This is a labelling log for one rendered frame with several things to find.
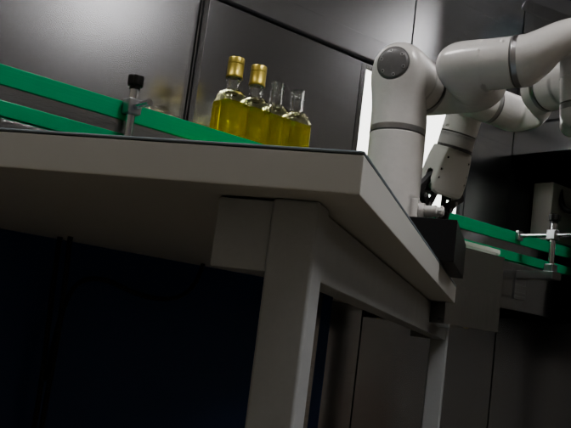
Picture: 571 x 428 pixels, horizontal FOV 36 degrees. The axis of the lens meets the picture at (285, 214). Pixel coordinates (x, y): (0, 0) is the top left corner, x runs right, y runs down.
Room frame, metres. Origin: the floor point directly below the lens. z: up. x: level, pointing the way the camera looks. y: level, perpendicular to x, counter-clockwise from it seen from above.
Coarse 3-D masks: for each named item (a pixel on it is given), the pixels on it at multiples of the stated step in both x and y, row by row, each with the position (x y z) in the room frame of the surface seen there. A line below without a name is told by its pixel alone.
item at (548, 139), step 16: (544, 0) 2.52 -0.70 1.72; (560, 0) 2.47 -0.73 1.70; (528, 16) 2.56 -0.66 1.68; (528, 32) 2.56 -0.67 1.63; (544, 128) 2.49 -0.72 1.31; (528, 144) 2.53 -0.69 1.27; (544, 144) 2.48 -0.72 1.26; (560, 144) 2.44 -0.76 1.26; (528, 160) 2.62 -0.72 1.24; (544, 160) 2.59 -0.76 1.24; (560, 160) 2.56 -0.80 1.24
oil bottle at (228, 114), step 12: (216, 96) 1.73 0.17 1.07; (228, 96) 1.70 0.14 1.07; (240, 96) 1.72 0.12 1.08; (216, 108) 1.73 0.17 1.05; (228, 108) 1.70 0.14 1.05; (240, 108) 1.72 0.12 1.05; (216, 120) 1.72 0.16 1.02; (228, 120) 1.71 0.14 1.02; (240, 120) 1.72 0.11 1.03; (228, 132) 1.71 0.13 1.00; (240, 132) 1.73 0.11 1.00
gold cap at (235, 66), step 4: (232, 56) 1.73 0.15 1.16; (236, 56) 1.72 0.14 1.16; (232, 60) 1.73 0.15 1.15; (236, 60) 1.72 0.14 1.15; (240, 60) 1.73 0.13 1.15; (244, 60) 1.73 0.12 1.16; (228, 64) 1.73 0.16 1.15; (232, 64) 1.72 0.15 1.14; (236, 64) 1.72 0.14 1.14; (240, 64) 1.73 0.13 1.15; (244, 64) 1.74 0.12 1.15; (228, 68) 1.73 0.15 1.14; (232, 68) 1.72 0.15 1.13; (236, 68) 1.72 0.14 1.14; (240, 68) 1.73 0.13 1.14; (228, 72) 1.73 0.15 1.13; (232, 72) 1.72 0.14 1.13; (236, 72) 1.72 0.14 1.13; (240, 72) 1.73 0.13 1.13; (236, 76) 1.72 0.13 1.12; (240, 76) 1.73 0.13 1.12
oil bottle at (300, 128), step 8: (296, 112) 1.82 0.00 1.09; (296, 120) 1.82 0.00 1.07; (304, 120) 1.83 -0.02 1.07; (296, 128) 1.82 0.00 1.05; (304, 128) 1.83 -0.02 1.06; (296, 136) 1.82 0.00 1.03; (304, 136) 1.83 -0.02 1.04; (288, 144) 1.81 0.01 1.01; (296, 144) 1.82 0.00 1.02; (304, 144) 1.83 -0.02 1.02
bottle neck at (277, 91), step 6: (276, 84) 1.80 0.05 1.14; (282, 84) 1.80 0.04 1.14; (276, 90) 1.80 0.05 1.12; (282, 90) 1.80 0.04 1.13; (270, 96) 1.81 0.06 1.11; (276, 96) 1.80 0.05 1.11; (282, 96) 1.81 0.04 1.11; (270, 102) 1.80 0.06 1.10; (276, 102) 1.80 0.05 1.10; (282, 102) 1.81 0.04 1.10
